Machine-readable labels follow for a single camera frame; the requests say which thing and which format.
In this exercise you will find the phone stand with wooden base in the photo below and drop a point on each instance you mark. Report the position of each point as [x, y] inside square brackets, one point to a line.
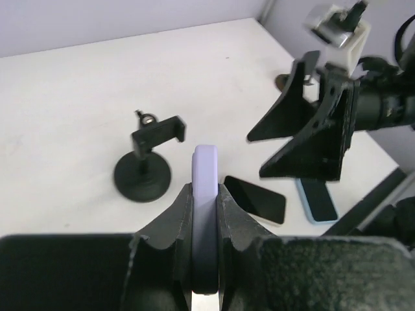
[306, 64]

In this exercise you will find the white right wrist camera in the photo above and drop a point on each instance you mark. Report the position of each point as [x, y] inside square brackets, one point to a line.
[343, 31]

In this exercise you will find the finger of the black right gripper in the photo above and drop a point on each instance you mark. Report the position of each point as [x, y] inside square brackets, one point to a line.
[288, 116]
[320, 156]

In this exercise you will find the phone with blue case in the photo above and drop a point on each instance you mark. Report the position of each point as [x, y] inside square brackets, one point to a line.
[316, 201]

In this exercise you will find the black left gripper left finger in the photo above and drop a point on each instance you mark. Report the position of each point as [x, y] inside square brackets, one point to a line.
[146, 270]

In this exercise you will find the phone with lilac case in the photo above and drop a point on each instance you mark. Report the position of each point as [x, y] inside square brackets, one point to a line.
[204, 253]

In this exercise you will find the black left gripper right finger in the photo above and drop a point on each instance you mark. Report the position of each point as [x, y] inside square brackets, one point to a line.
[261, 271]

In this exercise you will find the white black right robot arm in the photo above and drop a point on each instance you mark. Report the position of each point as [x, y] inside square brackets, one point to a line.
[386, 91]

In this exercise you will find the phone with cream case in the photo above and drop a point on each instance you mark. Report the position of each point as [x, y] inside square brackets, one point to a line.
[257, 200]

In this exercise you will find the black clamp phone stand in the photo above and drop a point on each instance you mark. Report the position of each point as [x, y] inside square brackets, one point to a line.
[143, 175]

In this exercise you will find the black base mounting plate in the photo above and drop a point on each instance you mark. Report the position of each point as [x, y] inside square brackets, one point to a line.
[388, 211]

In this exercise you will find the aluminium corner frame post right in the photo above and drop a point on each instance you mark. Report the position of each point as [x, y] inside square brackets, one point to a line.
[265, 11]

